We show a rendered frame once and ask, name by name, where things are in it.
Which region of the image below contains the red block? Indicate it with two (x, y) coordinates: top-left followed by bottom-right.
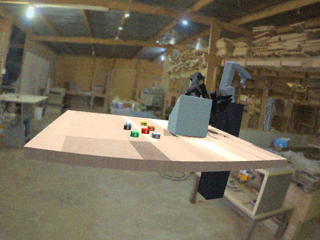
(141, 128), (150, 134)

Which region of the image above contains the orange block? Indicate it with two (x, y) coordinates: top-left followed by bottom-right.
(147, 126), (155, 131)

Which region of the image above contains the yellow block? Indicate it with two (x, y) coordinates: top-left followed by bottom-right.
(140, 121), (148, 126)

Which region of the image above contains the green block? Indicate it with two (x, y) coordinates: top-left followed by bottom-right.
(130, 131), (139, 138)

